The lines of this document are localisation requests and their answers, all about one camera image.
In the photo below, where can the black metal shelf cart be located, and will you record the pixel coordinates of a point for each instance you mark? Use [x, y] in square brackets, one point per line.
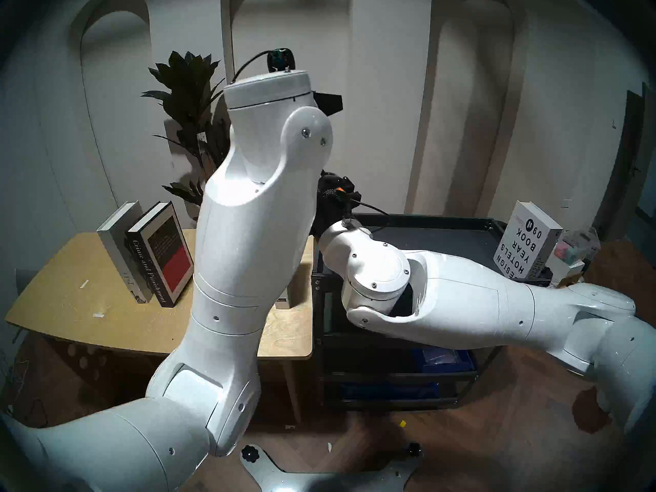
[451, 240]

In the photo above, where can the blue plastic bin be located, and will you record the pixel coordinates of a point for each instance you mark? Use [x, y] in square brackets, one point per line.
[443, 359]

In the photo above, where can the grey Statue of Liberty book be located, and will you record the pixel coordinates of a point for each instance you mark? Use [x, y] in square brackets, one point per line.
[120, 250]

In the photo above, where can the black Crime and Punishment book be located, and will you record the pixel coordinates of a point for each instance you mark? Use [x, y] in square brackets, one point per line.
[159, 260]

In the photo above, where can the white cardboard box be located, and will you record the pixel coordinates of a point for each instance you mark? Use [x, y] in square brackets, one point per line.
[564, 270]

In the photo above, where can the clear plastic storage box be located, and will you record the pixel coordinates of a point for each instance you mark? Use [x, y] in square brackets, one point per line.
[579, 245]

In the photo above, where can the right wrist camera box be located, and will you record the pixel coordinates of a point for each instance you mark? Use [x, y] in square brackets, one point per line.
[344, 189]

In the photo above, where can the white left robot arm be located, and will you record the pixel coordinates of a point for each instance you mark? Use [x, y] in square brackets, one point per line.
[246, 240]

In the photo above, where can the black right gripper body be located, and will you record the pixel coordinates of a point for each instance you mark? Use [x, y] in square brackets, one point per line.
[328, 209]

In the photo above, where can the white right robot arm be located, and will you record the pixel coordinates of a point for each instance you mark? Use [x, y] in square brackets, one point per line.
[461, 301]

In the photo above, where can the light wooden display table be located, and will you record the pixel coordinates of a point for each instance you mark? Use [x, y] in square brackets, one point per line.
[77, 316]

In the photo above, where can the dark green potted plant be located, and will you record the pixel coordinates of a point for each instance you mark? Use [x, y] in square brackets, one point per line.
[184, 86]

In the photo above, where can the grey metal robot base plate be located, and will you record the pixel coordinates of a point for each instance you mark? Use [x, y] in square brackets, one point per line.
[328, 483]

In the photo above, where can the white Design Hotels yearbook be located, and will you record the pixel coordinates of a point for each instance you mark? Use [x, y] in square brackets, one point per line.
[525, 240]

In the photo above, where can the black base knob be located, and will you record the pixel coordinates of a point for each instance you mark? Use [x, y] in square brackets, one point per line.
[249, 453]
[414, 449]

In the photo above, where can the white Arletta book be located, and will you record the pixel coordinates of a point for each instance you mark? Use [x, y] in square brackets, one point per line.
[283, 297]

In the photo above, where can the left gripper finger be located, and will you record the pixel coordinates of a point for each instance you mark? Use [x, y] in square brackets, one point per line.
[329, 103]

